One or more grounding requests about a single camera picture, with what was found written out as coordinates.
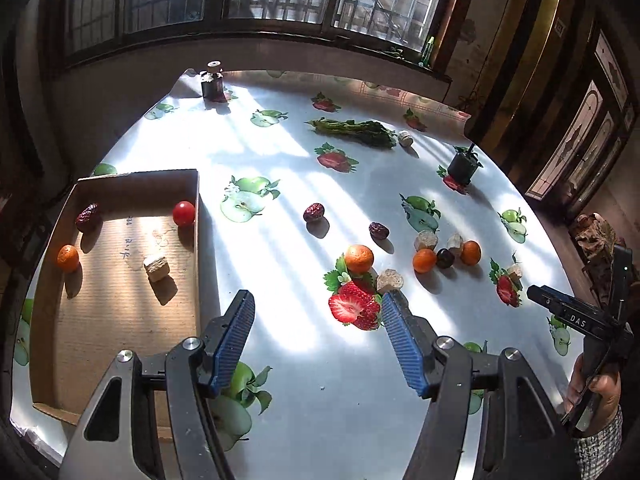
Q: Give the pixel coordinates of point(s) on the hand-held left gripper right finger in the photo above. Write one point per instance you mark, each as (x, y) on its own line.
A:
(402, 340)

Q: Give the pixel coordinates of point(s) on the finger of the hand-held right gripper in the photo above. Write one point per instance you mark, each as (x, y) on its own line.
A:
(565, 307)

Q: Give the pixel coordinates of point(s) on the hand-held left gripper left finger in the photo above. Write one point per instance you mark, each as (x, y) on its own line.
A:
(235, 340)

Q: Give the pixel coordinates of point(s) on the beige fibrous chunk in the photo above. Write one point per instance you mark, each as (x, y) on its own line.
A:
(426, 240)
(515, 271)
(405, 138)
(455, 242)
(389, 280)
(156, 267)

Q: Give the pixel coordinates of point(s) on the small orange tangerine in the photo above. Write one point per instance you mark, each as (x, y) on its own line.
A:
(67, 258)
(424, 260)
(470, 252)

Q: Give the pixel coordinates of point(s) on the dark round fruit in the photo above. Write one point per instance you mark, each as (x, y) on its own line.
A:
(445, 258)

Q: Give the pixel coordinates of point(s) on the large orange tangerine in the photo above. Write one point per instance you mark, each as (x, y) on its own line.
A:
(359, 258)

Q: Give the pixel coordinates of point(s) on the dark red date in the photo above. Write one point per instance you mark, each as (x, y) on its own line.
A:
(378, 230)

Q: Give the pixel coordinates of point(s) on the brown cardboard box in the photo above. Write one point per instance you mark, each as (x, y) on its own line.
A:
(110, 335)

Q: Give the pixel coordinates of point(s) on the person's right forearm checked sleeve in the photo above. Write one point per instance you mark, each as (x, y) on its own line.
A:
(597, 447)

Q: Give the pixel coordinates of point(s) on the person's right hand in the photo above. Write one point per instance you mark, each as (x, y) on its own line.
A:
(602, 387)

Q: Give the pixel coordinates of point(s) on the fruit print tablecloth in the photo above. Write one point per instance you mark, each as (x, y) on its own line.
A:
(300, 310)

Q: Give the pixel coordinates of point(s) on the brown crumpled object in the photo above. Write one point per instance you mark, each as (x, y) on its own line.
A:
(595, 240)

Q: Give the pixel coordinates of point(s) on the red cherry tomato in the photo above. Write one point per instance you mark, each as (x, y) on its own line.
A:
(183, 213)

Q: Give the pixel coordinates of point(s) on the wrinkled red date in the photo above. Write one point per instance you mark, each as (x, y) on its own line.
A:
(87, 217)
(314, 212)

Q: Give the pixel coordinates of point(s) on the black plastic pot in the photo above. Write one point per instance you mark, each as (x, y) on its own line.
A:
(465, 165)

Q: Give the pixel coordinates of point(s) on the wooden glass panel door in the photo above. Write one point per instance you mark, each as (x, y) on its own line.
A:
(585, 130)

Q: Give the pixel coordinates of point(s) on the green leafy vegetable bundle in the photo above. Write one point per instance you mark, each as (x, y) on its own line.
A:
(352, 130)

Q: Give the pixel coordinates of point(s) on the dark glass bottle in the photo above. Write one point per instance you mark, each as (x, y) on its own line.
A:
(212, 85)

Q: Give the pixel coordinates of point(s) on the green bottle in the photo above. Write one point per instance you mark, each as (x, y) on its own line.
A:
(427, 52)

